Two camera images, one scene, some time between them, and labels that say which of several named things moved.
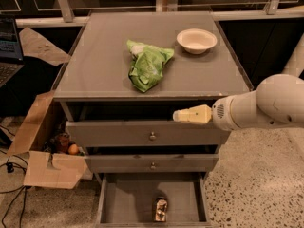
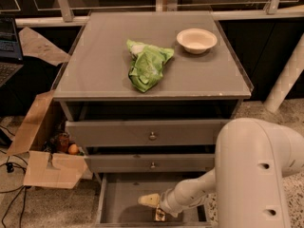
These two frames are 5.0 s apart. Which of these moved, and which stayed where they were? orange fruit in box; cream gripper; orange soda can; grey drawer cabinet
Moved: cream gripper
Stayed: grey drawer cabinet; orange fruit in box; orange soda can
